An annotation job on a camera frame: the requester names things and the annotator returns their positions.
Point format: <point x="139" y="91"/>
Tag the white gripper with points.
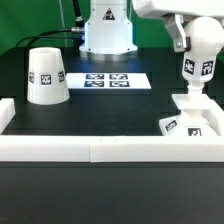
<point x="174" y="19"/>

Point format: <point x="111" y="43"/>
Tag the white lamp bulb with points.
<point x="206" y="41"/>

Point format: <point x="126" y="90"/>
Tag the white lamp base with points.
<point x="190" y="122"/>

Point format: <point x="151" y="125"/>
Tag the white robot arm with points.
<point x="108" y="33"/>

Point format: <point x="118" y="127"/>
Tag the white lamp shade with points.
<point x="46" y="77"/>

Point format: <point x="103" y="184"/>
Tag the white marker sheet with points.
<point x="107" y="81"/>

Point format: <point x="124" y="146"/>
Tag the white right fence bar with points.
<point x="215" y="117"/>

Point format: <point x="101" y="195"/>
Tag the white fence bar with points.
<point x="7" y="112"/>
<point x="215" y="117"/>
<point x="110" y="149"/>

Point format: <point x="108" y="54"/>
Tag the white front fence bar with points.
<point x="110" y="149"/>

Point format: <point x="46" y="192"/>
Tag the white left fence bar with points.
<point x="7" y="112"/>

